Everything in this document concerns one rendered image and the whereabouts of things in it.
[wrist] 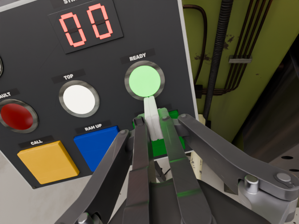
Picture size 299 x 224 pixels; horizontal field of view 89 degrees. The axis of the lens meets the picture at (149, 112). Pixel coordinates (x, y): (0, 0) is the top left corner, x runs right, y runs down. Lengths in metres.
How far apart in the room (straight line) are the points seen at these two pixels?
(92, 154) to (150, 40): 0.20
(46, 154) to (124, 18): 0.24
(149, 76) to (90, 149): 0.16
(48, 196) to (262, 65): 1.65
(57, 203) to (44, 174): 1.25
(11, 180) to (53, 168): 1.68
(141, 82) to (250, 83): 0.43
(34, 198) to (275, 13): 1.81
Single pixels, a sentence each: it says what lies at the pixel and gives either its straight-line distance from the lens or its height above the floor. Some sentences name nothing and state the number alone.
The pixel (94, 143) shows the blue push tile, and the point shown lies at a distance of 0.27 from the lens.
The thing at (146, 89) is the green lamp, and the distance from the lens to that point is 0.22.
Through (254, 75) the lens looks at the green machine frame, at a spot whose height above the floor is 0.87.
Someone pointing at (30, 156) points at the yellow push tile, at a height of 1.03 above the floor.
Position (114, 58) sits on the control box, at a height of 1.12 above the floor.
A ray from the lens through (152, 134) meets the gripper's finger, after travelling 0.17.
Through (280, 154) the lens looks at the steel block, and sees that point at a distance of 0.55.
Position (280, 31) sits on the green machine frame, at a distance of 0.49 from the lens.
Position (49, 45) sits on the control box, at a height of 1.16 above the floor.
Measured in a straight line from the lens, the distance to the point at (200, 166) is 0.63.
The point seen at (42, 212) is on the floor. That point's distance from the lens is 1.67.
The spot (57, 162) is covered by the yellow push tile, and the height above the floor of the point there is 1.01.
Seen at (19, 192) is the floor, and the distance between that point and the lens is 1.88.
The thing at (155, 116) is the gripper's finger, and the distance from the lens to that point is 0.16.
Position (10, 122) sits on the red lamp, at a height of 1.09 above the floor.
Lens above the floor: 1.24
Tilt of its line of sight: 54 degrees down
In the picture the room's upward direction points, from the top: 20 degrees counter-clockwise
